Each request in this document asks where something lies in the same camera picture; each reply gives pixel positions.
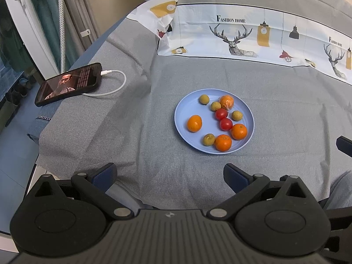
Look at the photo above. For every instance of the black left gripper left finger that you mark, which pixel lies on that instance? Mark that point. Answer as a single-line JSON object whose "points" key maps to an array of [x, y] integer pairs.
{"points": [[61, 218]]}

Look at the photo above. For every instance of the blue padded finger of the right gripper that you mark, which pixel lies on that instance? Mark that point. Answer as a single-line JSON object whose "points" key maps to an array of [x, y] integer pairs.
{"points": [[344, 145]]}

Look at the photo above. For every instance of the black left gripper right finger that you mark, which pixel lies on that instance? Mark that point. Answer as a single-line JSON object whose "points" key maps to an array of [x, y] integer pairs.
{"points": [[279, 218]]}

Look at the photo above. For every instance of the orange mandarin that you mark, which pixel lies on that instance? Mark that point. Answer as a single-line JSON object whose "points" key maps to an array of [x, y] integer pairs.
{"points": [[227, 102], [223, 143], [239, 131], [194, 123]]}

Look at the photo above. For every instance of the yellow-green longan fruit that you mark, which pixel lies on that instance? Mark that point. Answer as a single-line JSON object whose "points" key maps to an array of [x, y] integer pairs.
{"points": [[204, 99], [215, 106], [208, 140]]}

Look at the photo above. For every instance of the red cherry tomato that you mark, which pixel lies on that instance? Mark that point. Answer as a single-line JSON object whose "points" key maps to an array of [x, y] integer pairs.
{"points": [[221, 114], [226, 124]]}

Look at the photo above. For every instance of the orange mandarin front on plate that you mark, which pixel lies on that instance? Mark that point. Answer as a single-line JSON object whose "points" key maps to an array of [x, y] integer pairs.
{"points": [[239, 131]]}

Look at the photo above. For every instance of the red cherry tomato on plate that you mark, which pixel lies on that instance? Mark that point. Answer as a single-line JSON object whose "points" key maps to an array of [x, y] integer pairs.
{"points": [[226, 124]]}

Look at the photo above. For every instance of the yellow-green longan on plate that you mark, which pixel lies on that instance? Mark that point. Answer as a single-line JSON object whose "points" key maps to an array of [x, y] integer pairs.
{"points": [[237, 115]]}

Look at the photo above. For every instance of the light blue plate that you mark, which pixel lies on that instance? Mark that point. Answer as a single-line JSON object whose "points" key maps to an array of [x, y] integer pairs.
{"points": [[190, 105]]}

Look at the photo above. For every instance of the grey bed cover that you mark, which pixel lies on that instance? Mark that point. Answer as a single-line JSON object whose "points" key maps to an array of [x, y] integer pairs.
{"points": [[299, 113]]}

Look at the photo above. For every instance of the black smartphone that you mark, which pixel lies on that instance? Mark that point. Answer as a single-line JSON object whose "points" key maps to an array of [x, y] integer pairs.
{"points": [[75, 82]]}

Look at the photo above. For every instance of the deer print folded sheet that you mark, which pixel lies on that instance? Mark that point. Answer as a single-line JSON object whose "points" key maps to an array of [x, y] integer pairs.
{"points": [[291, 33]]}

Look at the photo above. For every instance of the grey curtain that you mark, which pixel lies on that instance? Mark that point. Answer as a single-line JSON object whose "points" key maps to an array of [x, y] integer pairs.
{"points": [[82, 19]]}

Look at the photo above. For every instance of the speckled white pole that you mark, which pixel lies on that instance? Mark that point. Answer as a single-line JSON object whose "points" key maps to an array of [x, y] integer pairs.
{"points": [[62, 36]]}

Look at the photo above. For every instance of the white door frame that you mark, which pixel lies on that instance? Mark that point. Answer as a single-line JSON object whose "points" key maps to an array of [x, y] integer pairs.
{"points": [[30, 30]]}

